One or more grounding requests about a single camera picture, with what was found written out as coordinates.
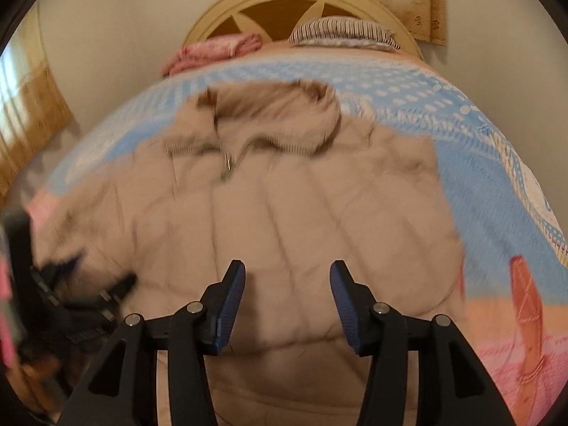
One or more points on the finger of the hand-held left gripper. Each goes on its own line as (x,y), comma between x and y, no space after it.
(57,270)
(120,290)

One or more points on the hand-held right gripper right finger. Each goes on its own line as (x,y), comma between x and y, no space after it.
(344,308)

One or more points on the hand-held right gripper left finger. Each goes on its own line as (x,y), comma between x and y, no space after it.
(233,304)

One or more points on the beige puffer jacket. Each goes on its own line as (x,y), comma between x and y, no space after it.
(275,213)

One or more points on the blue and pink printed blanket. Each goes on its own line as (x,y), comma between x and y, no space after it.
(488,186)

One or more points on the pink folded cloth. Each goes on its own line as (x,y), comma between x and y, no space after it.
(208,51)

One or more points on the striped pillow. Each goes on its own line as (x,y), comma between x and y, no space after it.
(341,31)

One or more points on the cream wooden headboard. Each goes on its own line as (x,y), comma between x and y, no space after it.
(266,13)

